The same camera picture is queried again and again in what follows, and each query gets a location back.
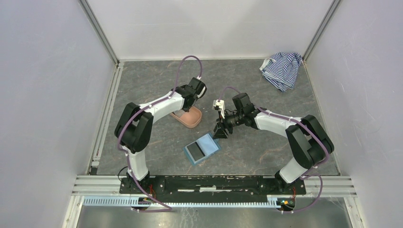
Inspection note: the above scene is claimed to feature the aluminium frame rail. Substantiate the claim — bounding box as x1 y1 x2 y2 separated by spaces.
63 175 364 228

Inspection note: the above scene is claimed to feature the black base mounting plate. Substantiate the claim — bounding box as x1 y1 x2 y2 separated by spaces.
119 175 307 203

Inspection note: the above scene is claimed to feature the blue striped cloth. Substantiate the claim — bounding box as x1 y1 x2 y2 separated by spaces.
259 52 303 92

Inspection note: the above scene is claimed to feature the purple cable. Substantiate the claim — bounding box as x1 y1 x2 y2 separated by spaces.
217 87 331 214
117 55 203 213

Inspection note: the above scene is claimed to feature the black credit card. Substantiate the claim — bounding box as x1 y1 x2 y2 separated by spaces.
186 142 205 162

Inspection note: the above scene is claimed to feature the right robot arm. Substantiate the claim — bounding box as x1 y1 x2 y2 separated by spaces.
213 93 335 194

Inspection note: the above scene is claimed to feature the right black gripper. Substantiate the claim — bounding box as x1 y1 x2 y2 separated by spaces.
212 110 244 140

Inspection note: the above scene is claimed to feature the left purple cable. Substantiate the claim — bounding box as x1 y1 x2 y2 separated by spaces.
117 55 203 213

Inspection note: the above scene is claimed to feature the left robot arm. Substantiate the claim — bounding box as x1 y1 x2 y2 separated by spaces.
114 77 207 194

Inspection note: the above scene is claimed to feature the teal card holder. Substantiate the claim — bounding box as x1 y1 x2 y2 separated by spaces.
183 133 221 166

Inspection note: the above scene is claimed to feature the pink oval tray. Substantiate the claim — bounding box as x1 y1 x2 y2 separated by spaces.
170 106 202 128

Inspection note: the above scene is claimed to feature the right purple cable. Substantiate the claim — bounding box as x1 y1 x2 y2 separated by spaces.
217 87 331 214

